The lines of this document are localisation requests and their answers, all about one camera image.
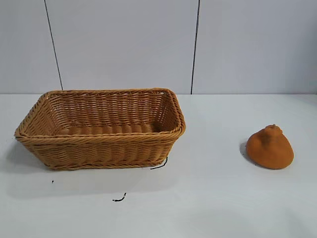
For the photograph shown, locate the knobbed orange fruit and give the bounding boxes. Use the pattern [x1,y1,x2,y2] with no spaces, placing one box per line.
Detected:
[246,124,295,170]

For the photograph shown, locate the brown wicker basket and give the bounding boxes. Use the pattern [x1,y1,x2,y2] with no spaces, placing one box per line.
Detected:
[14,87,187,171]

